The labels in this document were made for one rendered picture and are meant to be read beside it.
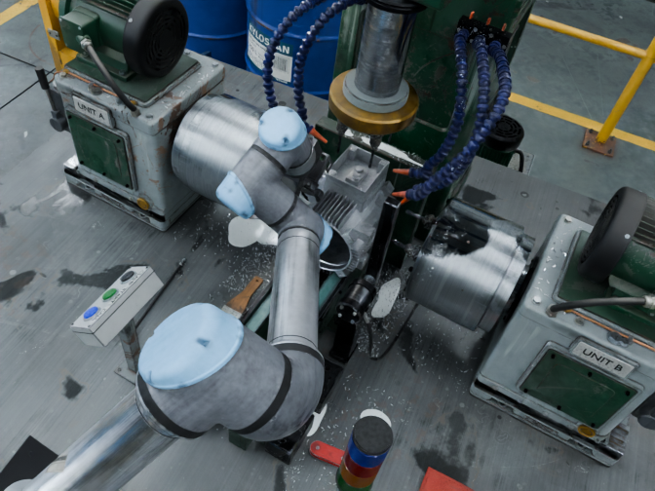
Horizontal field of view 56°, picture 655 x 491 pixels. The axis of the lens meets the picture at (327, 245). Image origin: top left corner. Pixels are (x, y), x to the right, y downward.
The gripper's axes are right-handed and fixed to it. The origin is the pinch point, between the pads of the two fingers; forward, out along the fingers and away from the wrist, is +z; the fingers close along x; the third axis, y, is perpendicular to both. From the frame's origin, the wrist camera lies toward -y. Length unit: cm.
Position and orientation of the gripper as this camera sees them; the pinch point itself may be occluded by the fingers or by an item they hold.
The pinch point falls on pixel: (309, 200)
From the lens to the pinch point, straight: 135.2
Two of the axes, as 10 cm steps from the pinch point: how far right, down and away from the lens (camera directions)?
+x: -8.7, -4.3, 2.3
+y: 4.7, -8.7, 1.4
